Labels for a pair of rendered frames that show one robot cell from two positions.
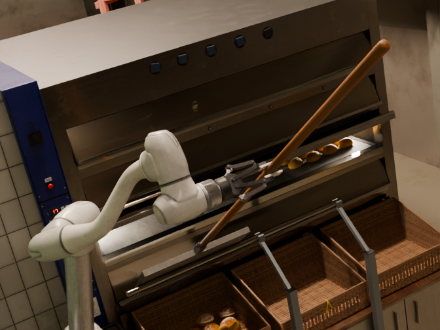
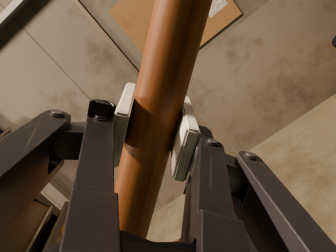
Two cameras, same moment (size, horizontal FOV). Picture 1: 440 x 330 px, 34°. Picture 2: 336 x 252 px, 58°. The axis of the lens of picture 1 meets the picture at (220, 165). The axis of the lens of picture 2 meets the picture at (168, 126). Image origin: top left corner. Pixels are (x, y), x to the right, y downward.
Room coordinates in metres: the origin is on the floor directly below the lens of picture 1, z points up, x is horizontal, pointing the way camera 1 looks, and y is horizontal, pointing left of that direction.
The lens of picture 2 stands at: (2.05, -0.02, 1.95)
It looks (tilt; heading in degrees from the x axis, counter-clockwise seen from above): 17 degrees down; 307
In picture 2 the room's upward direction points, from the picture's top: 41 degrees counter-clockwise
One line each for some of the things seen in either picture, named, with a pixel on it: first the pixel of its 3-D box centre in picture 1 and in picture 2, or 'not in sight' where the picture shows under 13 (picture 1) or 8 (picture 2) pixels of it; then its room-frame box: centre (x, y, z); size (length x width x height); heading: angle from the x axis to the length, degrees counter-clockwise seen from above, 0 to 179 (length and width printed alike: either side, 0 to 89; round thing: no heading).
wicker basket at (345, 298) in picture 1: (299, 287); not in sight; (3.33, -0.28, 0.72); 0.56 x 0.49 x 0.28; 115
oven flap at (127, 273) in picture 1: (260, 224); not in sight; (3.57, -0.15, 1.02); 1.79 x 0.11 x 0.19; 114
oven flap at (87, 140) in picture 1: (234, 90); not in sight; (3.57, -0.15, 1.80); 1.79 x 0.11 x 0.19; 114
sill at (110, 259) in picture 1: (253, 200); not in sight; (3.59, -0.14, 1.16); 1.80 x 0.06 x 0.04; 114
